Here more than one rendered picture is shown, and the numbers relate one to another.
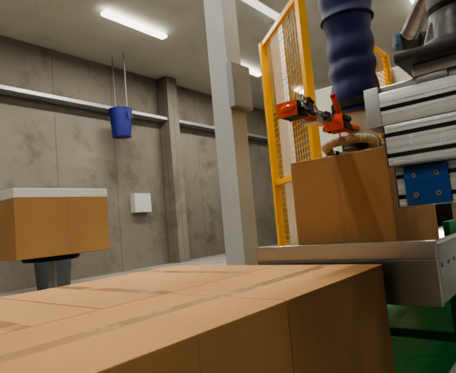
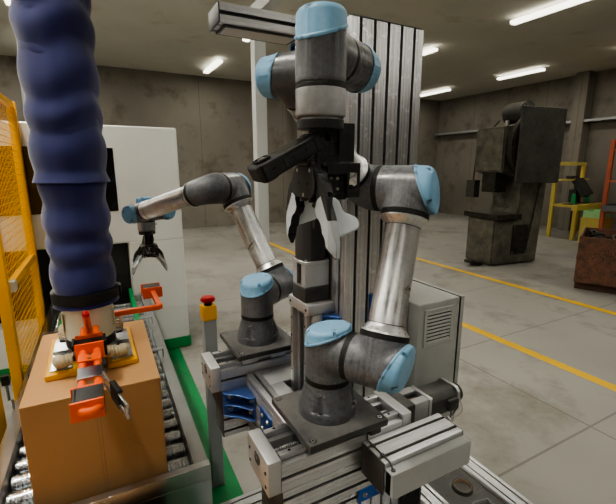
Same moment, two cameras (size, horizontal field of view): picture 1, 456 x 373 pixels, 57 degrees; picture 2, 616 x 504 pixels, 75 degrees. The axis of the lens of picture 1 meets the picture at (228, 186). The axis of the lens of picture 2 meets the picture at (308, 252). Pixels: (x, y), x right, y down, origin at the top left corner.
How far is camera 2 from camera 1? 1.13 m
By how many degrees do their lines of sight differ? 68
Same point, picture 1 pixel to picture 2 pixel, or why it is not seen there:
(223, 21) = not seen: outside the picture
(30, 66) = not seen: outside the picture
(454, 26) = (342, 411)
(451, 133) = (330, 488)
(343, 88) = (80, 282)
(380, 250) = (160, 487)
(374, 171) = (146, 403)
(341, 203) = (103, 443)
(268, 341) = not seen: outside the picture
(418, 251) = (196, 476)
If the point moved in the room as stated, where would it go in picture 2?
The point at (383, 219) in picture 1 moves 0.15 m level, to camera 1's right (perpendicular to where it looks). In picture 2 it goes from (153, 448) to (182, 423)
